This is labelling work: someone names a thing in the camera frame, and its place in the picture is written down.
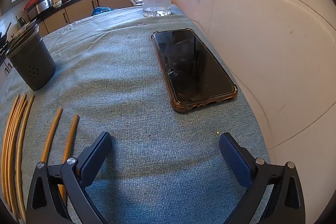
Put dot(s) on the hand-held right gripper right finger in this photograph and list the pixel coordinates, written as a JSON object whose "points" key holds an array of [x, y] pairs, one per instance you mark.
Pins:
{"points": [[235, 161]]}

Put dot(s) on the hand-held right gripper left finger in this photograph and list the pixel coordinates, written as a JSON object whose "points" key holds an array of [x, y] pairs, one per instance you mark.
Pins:
{"points": [[95, 158]]}

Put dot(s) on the set of wooden chopsticks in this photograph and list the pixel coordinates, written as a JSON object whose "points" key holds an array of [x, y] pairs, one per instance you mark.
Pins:
{"points": [[51, 134]]}

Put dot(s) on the smartphone in brown clear case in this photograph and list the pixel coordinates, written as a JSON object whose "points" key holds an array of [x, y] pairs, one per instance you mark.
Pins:
{"points": [[191, 66]]}

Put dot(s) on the blue plastic bag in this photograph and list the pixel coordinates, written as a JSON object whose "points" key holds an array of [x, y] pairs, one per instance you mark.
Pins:
{"points": [[101, 10]]}

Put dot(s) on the grey-blue table cloth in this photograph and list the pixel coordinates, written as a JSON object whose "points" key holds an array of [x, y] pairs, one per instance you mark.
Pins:
{"points": [[126, 82]]}

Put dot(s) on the red plastic basin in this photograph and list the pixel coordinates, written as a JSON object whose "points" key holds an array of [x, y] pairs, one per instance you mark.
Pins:
{"points": [[32, 0]]}

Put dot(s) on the steel kettle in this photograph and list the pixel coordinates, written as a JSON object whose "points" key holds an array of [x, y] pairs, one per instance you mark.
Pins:
{"points": [[21, 22]]}

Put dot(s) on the steel rice cooker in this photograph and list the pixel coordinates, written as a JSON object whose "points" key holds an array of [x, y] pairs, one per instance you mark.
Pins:
{"points": [[42, 5]]}

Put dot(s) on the grey perforated utensil holder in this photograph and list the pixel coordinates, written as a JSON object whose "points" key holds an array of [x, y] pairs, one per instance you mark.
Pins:
{"points": [[34, 64]]}

